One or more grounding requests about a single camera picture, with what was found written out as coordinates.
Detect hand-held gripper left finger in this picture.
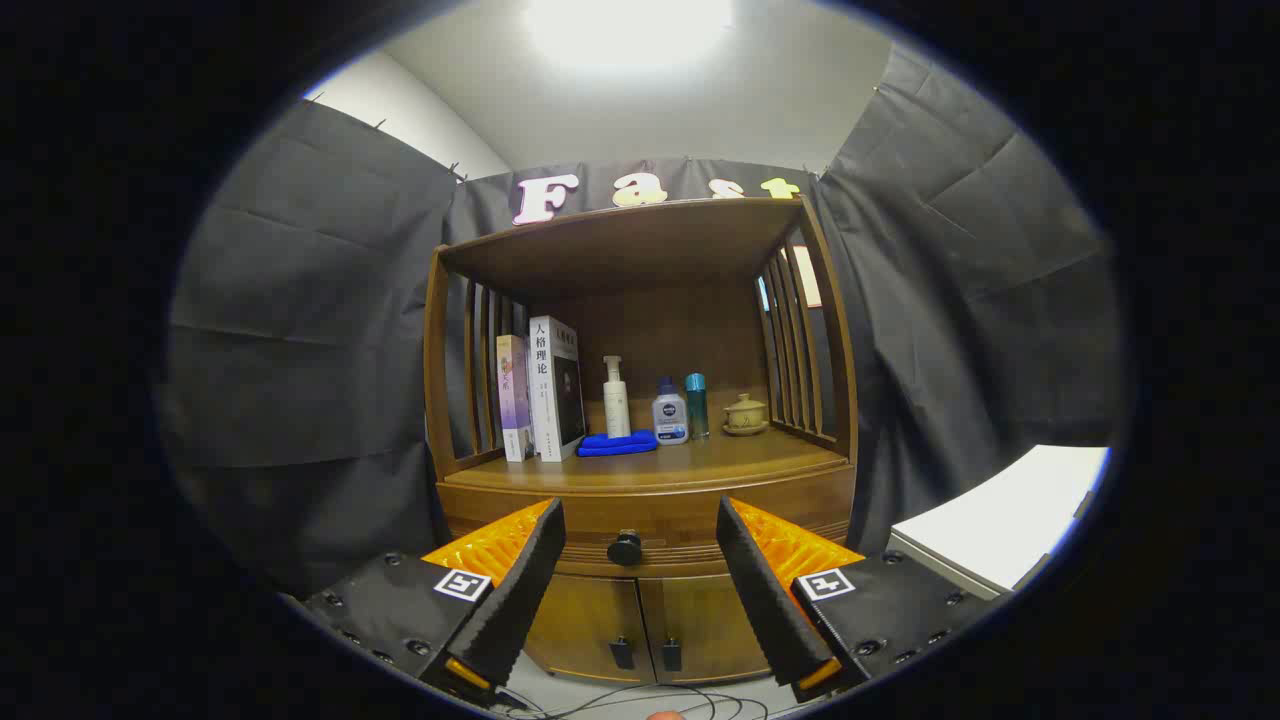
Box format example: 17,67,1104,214
300,497,567,707

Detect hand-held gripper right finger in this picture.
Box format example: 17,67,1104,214
716,495,1001,703

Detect wooden drawer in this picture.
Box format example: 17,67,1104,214
440,465,856,579

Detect wooden cabinet door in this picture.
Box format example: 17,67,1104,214
640,575,771,684
525,572,656,686

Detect wooden countertop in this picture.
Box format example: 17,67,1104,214
445,425,851,493

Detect wooden cabinet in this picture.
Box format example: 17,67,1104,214
422,195,861,686

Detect blue cloth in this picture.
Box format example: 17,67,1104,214
577,430,659,458

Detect yellow lidded teacup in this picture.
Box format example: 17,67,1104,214
722,393,771,437

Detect purple book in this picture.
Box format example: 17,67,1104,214
496,334,536,463

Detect clear bottle dark blue cap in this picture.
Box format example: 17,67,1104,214
652,377,690,446

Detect white pump bottle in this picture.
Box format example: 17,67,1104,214
602,355,633,439

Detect white book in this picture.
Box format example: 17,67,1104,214
528,315,588,463

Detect black floor cables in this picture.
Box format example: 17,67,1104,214
500,682,771,720

